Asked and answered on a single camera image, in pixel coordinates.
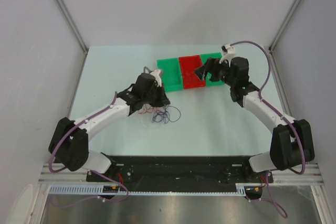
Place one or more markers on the right aluminium base profile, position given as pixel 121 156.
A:
pixel 311 177

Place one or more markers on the green plastic bin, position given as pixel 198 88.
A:
pixel 172 77
pixel 204 57

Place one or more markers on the right aluminium frame post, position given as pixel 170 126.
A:
pixel 284 24

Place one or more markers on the right green plastic bin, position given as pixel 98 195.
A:
pixel 204 57

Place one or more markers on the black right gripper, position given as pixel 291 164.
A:
pixel 211 66

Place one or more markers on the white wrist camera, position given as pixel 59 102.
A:
pixel 229 53
pixel 156 73

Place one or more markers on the slotted grey cable duct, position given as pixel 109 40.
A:
pixel 108 190

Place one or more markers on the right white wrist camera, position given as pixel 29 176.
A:
pixel 229 53

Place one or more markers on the left aluminium frame post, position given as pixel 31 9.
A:
pixel 61 5

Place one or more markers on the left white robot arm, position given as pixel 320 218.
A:
pixel 70 142

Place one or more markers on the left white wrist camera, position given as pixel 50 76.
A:
pixel 156 73

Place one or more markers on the red plastic bin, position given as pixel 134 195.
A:
pixel 187 65

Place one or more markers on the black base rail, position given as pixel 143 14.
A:
pixel 180 173

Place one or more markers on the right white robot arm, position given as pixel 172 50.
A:
pixel 291 142

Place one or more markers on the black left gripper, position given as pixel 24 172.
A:
pixel 163 100

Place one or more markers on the aluminium frame post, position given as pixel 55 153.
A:
pixel 284 24
pixel 61 5

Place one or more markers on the left green plastic bin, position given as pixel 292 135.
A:
pixel 172 77

